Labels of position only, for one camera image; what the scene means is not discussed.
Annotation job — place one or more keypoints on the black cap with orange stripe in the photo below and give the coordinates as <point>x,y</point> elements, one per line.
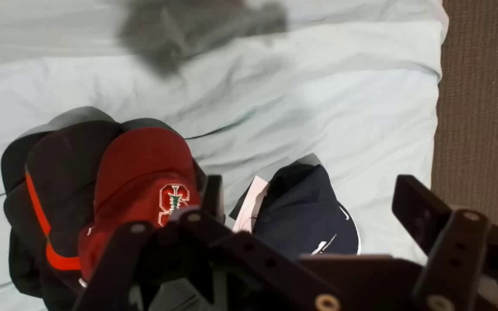
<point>48,178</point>

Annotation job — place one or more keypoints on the red cap with S logo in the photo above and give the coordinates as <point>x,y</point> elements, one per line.
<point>145,174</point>

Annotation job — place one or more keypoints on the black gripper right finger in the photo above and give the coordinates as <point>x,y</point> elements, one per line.
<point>460,247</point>

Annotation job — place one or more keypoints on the navy blue cap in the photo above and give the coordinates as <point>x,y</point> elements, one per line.
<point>295,212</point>

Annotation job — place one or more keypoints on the light blue bed sheet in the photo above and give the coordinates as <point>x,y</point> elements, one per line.
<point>352,81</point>

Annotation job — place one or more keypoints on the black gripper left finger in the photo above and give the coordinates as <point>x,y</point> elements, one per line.
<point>231,271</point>

